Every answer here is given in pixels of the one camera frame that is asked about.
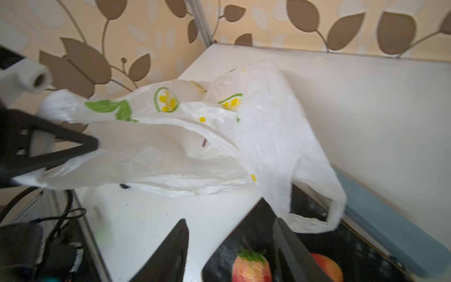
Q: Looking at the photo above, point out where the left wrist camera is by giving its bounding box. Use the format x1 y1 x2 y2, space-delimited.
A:
1 58 52 108

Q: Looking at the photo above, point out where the fake strawberry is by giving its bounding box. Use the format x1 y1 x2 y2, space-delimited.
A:
311 253 344 282
231 247 272 282

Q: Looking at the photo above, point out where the black square tray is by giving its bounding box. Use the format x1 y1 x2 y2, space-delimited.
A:
202 199 412 282

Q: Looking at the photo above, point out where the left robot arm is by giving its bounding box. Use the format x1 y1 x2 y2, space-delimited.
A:
1 109 99 282

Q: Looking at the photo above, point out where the white lemon-print plastic bag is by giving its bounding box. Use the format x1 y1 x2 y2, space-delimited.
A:
15 62 346 233

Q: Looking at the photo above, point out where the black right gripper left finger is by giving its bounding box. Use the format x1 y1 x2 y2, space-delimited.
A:
130 219 189 282

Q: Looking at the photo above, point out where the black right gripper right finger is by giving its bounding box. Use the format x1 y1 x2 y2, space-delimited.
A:
272 218 331 282

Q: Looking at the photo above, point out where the light blue sponge block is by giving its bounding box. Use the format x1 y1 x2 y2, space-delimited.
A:
336 171 451 278

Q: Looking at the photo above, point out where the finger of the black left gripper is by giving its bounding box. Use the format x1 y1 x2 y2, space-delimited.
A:
1 109 99 180

